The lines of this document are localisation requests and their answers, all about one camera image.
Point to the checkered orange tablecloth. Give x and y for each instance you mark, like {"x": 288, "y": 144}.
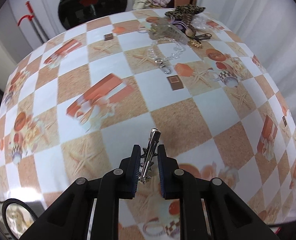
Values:
{"x": 75, "y": 106}

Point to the red handled mop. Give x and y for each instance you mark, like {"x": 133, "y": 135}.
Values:
{"x": 35, "y": 23}

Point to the white washing machine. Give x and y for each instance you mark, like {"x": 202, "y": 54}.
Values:
{"x": 66, "y": 14}

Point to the clear plastic hair claw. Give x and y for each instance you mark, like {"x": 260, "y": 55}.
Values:
{"x": 167, "y": 30}

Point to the silver metal hair clip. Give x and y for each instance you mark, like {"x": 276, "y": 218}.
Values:
{"x": 148, "y": 154}

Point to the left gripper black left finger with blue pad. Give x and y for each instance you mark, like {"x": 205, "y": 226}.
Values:
{"x": 89, "y": 209}

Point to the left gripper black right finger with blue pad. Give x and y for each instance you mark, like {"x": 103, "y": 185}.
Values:
{"x": 209, "y": 209}

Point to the leopard print bow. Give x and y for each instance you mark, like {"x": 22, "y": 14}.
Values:
{"x": 184, "y": 14}

